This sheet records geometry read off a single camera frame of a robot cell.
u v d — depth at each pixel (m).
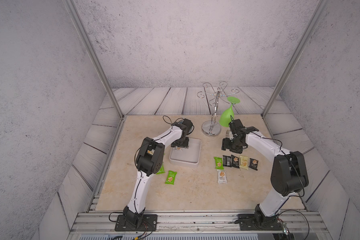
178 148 0.98
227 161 0.94
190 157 0.97
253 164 0.93
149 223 0.73
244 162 0.93
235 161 0.94
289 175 0.47
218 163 0.94
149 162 0.58
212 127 1.11
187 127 0.78
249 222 0.73
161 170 0.63
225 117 0.87
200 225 0.73
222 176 0.87
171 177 0.87
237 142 0.70
